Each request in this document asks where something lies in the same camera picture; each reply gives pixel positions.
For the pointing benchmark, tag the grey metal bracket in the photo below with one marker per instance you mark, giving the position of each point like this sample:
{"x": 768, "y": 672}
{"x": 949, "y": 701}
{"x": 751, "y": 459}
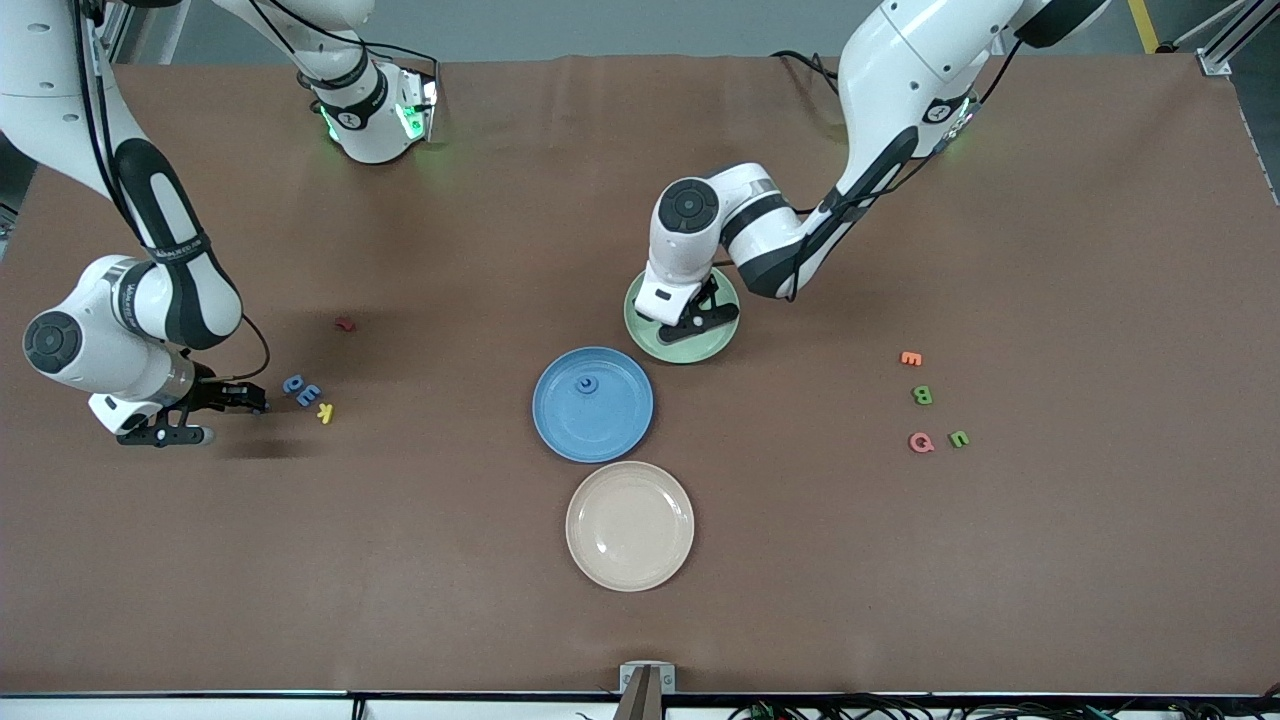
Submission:
{"x": 628, "y": 678}

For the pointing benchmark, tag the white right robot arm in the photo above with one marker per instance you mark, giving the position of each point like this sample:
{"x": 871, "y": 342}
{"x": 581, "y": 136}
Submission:
{"x": 100, "y": 350}

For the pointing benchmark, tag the beige plate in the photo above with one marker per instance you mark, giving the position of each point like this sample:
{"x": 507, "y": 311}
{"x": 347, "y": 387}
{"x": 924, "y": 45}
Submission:
{"x": 630, "y": 525}

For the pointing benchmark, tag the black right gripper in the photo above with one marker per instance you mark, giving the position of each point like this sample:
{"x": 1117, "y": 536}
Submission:
{"x": 213, "y": 394}

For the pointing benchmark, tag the blue plate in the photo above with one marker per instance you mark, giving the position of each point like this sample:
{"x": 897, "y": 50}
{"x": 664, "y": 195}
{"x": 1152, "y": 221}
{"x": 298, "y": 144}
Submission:
{"x": 600, "y": 425}

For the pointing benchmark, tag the silver aluminium frame profile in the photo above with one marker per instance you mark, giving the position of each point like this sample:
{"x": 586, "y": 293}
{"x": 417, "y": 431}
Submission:
{"x": 1213, "y": 62}

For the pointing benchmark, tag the brown tapered pole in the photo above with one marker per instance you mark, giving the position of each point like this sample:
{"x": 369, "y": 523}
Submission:
{"x": 640, "y": 705}

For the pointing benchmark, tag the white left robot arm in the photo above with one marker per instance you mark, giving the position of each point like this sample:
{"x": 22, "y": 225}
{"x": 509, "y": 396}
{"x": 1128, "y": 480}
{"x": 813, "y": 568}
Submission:
{"x": 900, "y": 70}

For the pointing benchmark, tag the blue foam letter a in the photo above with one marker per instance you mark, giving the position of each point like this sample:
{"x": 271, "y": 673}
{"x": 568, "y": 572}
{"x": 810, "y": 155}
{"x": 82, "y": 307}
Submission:
{"x": 293, "y": 383}

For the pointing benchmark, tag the pink foam letter Q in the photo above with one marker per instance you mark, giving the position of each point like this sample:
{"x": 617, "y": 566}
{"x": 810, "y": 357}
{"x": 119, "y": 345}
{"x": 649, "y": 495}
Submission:
{"x": 921, "y": 441}

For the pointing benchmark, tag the brown table cover mat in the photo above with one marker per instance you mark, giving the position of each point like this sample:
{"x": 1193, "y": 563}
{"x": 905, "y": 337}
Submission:
{"x": 400, "y": 550}

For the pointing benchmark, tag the blue foam letter m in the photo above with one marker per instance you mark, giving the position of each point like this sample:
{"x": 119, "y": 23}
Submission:
{"x": 308, "y": 395}

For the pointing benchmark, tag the green plate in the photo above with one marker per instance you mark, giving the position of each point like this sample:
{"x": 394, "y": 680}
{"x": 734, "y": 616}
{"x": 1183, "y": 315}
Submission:
{"x": 700, "y": 350}

